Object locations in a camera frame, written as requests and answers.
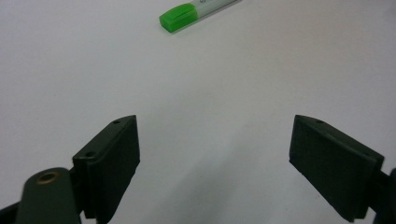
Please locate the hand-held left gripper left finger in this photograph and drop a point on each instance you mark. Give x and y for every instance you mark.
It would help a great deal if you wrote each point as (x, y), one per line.
(107, 165)

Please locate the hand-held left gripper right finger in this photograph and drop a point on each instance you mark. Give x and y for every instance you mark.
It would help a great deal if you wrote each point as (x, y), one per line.
(333, 165)

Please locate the green capped white marker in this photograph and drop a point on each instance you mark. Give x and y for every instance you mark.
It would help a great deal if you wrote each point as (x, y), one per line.
(180, 17)

